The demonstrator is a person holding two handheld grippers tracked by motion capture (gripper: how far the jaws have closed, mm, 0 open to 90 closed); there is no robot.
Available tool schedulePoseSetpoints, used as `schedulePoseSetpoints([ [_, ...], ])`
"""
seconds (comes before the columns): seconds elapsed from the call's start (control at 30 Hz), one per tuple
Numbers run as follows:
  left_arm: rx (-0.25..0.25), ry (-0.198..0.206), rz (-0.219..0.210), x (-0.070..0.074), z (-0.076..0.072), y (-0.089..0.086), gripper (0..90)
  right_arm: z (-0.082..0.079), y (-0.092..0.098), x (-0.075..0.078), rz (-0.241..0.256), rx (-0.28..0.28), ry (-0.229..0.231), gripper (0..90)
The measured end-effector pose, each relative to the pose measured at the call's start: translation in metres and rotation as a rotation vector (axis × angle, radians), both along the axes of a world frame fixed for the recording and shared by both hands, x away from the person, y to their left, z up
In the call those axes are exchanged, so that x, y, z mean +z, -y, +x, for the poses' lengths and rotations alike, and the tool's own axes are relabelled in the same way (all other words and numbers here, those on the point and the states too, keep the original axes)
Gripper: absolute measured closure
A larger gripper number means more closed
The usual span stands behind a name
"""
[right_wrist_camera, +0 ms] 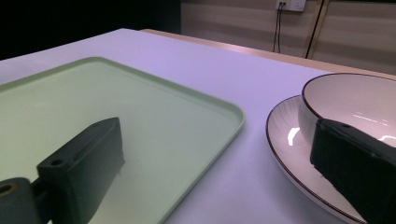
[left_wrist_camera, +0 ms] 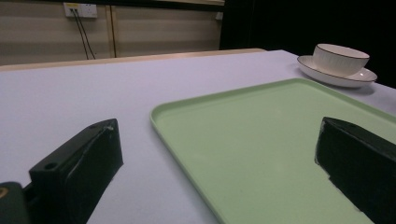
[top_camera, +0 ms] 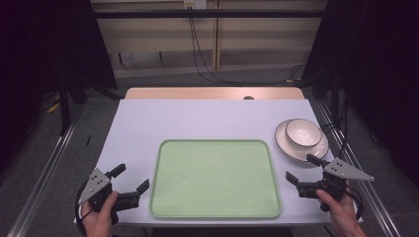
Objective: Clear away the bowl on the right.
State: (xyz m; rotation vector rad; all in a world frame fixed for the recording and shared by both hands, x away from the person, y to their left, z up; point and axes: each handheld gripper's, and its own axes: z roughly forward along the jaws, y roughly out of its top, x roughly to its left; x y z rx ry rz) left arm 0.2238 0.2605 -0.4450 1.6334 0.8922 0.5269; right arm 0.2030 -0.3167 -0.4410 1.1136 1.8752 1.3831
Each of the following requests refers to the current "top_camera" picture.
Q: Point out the person's right hand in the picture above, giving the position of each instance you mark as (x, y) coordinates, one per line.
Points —
(344, 217)

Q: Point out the black curtain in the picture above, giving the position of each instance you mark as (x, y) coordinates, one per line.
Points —
(46, 42)
(372, 65)

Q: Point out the light green plastic tray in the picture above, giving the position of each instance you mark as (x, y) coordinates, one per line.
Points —
(215, 179)

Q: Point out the white wall socket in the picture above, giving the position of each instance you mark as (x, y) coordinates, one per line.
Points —
(195, 4)

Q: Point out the yellow floor tape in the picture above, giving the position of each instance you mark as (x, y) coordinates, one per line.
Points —
(53, 107)

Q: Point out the person's left hand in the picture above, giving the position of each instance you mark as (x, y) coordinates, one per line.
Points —
(97, 222)

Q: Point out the white bowl with dark rim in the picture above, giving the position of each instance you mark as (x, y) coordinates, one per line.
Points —
(303, 132)

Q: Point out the white table mat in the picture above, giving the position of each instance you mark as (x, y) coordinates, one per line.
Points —
(197, 120)

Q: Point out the black horizontal bar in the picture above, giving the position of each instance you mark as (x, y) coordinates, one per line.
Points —
(207, 13)

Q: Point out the white plate with dark rim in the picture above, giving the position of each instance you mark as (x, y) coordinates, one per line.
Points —
(293, 148)

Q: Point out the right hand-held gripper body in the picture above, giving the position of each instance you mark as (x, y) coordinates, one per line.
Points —
(336, 184)

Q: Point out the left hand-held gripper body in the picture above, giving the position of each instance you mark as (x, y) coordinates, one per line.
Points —
(99, 192)

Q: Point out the aluminium floor rail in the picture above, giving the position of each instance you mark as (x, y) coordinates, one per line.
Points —
(362, 184)
(42, 174)

